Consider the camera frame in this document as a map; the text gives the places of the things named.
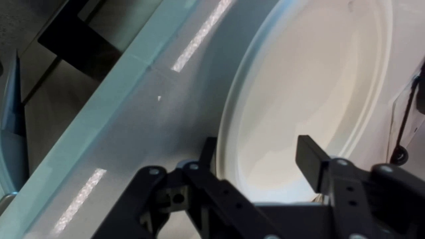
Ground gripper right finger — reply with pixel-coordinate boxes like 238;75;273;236
295;134;425;239

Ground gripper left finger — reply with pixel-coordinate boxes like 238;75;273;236
91;136;283;239

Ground white round plate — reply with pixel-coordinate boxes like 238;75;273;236
215;0;394;203

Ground black flat metal foot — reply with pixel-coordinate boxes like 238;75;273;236
38;0;122;82

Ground blue plastic object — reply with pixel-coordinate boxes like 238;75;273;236
0;50;30;197

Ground black cable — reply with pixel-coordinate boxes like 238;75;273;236
389;56;425;166

